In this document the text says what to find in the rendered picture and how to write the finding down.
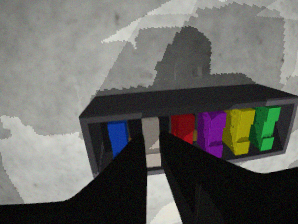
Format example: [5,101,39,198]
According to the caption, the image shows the red fuse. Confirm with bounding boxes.
[172,113,196,145]

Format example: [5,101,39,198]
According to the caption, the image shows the dark grey fuse block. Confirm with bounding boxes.
[78,84,298,177]

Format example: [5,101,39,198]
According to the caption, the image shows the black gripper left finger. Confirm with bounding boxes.
[0,133,148,224]

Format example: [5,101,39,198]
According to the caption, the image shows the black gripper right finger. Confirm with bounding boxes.
[160,131,298,224]

